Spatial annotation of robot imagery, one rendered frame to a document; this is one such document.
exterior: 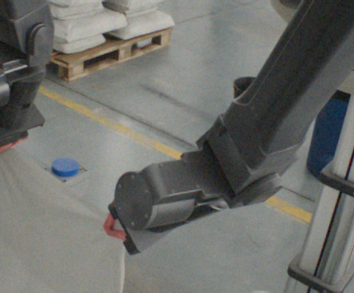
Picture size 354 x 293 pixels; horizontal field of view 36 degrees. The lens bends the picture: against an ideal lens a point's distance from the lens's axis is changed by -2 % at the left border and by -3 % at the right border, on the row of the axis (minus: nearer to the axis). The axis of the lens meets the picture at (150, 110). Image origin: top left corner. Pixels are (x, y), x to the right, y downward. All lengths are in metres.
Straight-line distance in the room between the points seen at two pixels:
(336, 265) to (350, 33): 0.93
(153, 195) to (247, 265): 1.87
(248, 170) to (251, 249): 1.95
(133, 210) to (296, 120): 0.18
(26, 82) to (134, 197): 0.28
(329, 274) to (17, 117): 0.78
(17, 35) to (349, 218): 0.78
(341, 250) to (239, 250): 1.23
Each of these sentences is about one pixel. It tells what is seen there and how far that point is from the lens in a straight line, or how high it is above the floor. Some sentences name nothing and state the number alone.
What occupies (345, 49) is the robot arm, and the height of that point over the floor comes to 1.40.
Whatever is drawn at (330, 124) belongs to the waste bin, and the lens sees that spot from 2.90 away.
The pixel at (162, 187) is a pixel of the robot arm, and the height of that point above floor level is 1.23.
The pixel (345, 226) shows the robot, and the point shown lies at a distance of 1.21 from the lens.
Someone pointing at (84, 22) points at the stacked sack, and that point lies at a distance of 3.83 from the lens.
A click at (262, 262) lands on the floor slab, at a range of 2.40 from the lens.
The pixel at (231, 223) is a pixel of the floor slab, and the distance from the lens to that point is 2.57.
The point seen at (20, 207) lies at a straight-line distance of 0.89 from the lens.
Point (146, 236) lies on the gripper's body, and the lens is 0.64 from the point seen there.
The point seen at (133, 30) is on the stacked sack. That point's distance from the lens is 4.19.
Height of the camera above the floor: 1.51
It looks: 26 degrees down
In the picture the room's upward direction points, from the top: 6 degrees clockwise
